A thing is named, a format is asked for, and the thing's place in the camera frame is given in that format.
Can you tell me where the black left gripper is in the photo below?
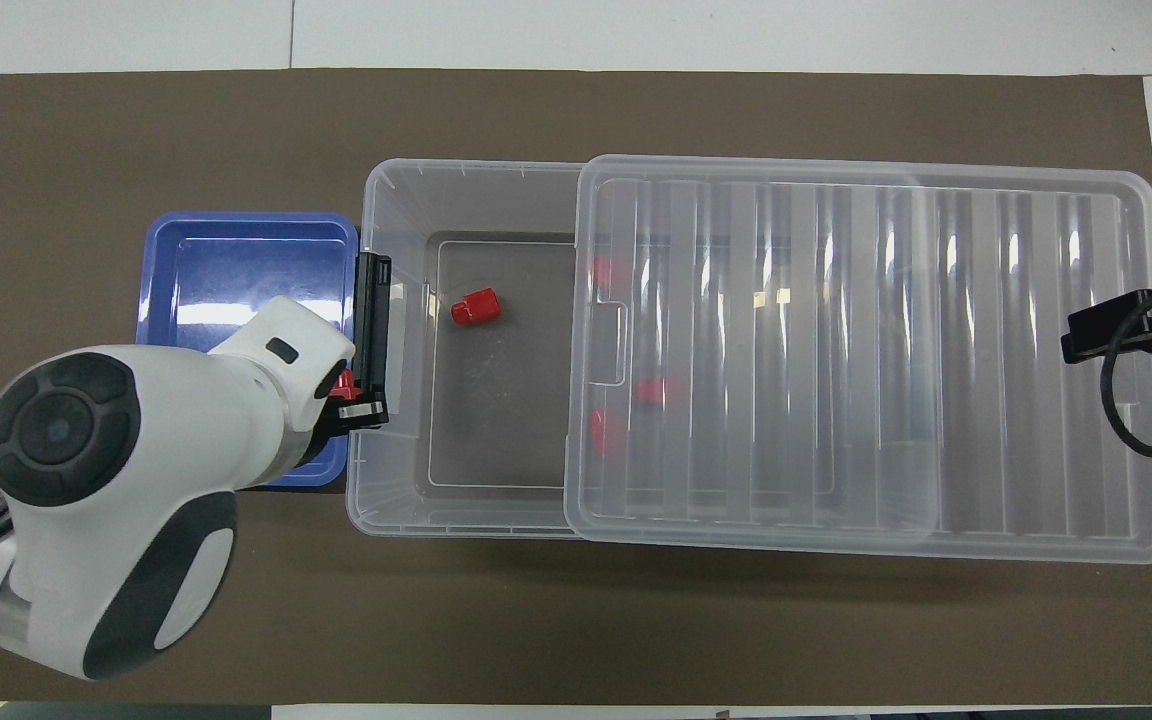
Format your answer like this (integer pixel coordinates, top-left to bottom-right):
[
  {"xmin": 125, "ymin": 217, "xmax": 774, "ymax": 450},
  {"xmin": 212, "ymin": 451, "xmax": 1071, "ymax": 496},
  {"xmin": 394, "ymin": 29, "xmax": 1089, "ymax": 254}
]
[{"xmin": 316, "ymin": 378, "xmax": 390, "ymax": 446}]

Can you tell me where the clear plastic box lid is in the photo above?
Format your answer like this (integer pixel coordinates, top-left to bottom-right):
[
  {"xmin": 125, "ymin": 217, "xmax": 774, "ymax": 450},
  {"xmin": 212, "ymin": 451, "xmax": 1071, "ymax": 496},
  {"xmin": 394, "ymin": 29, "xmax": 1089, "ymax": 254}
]
[{"xmin": 563, "ymin": 154, "xmax": 1152, "ymax": 566}]

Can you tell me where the black box latch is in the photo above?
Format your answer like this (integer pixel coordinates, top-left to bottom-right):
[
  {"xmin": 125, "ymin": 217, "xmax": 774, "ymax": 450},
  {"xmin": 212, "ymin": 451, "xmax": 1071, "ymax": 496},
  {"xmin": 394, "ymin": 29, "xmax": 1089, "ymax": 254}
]
[{"xmin": 353, "ymin": 252, "xmax": 394, "ymax": 401}]

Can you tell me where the clear plastic storage box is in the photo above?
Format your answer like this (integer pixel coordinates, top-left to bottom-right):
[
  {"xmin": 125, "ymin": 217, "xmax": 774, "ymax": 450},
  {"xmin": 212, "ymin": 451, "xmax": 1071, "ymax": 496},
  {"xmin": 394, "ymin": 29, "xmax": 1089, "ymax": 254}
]
[{"xmin": 345, "ymin": 158, "xmax": 942, "ymax": 539}]

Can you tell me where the blue plastic tray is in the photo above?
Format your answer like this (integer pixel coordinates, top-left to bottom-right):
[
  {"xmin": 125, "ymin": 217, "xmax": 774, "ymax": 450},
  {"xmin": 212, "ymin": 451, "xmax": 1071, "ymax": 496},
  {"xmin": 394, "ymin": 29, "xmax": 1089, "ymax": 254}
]
[{"xmin": 134, "ymin": 211, "xmax": 361, "ymax": 488}]

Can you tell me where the brown table mat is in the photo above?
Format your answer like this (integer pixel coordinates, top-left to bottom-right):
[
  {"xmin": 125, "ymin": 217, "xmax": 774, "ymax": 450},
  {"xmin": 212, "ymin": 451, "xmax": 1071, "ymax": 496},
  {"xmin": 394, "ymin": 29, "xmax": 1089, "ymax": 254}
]
[{"xmin": 0, "ymin": 68, "xmax": 1152, "ymax": 706}]

